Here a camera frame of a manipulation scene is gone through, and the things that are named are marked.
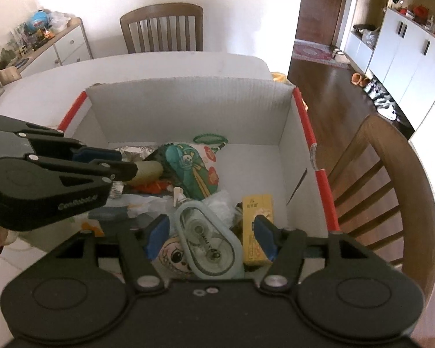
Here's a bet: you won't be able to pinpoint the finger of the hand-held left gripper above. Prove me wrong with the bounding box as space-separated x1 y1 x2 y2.
20 123 123 162
26 153 139 184

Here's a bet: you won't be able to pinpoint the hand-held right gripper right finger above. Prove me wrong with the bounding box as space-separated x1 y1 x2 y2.
254 215 376 292

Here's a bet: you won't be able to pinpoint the orange wrapper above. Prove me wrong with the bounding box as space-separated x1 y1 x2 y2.
136 180 173 193

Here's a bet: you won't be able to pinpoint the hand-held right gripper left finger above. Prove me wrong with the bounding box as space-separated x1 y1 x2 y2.
52 215 170 292

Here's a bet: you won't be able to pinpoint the light wooden toy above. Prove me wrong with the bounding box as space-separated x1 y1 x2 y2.
0 66 22 84

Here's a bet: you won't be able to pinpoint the white cartoon print packet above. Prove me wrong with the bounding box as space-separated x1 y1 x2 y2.
154 234 196 280

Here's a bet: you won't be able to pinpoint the patterned door rug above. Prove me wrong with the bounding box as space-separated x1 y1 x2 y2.
292 39 350 68

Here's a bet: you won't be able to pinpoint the clear plastic wrapper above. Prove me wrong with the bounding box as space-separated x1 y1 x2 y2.
123 193 175 218

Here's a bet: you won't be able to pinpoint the cluster of small toys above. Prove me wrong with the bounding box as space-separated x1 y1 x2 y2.
0 22 57 62

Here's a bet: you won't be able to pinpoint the beige tube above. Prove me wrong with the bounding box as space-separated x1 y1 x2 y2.
132 159 164 186

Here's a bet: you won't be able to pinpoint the beige slippers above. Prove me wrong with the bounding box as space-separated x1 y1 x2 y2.
331 45 349 64

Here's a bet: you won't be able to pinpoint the white plastic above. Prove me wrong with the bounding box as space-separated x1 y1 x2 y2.
202 189 242 227

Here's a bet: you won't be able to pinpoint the brown entrance door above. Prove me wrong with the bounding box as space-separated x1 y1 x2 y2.
295 0 363 46

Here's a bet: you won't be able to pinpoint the silver foil packet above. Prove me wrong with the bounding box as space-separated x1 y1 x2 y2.
110 144 160 163

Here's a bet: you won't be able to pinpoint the white plastic bag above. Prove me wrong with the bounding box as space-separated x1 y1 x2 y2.
49 10 73 31

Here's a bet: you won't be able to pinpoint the small yellow box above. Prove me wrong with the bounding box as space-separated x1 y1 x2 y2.
242 194 275 266

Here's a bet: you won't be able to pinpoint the wooden slat-back chair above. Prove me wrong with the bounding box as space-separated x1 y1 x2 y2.
119 3 204 54
326 114 435 298

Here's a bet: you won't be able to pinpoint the clear correction tape dispenser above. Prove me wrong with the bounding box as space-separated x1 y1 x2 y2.
174 201 245 280

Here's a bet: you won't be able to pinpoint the row of shoes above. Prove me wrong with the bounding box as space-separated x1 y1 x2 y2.
362 76 416 131

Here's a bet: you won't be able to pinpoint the white and wood cabinet wall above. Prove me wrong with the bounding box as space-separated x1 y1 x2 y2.
342 0 435 138

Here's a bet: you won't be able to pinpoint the red cardboard box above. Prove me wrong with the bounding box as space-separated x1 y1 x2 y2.
56 75 342 280

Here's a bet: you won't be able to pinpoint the blue globe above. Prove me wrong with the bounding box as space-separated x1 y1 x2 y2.
31 10 51 30

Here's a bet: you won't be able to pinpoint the printed pouch with green cord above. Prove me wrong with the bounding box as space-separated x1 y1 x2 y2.
163 133 230 201

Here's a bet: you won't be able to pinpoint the white sideboard with wooden top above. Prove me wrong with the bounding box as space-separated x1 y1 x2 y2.
18 17 94 77

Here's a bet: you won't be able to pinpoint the plastic bag in cabinet niche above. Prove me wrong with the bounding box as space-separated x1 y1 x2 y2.
360 25 381 49

